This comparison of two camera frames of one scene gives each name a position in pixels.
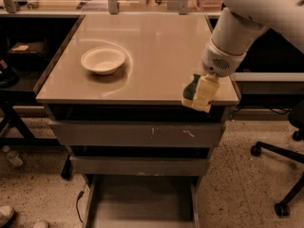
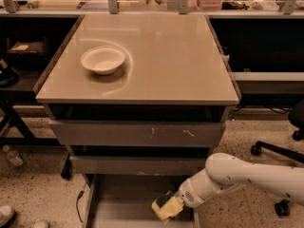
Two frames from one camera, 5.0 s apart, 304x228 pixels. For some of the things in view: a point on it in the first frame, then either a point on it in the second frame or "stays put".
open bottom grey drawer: x=142 y=200 stays put
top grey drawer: x=89 y=133 stays put
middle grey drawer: x=109 y=166 stays put
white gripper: x=218 y=62 -> x=187 y=191
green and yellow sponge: x=189 y=93 -> x=166 y=205
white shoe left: x=6 y=213 stays put
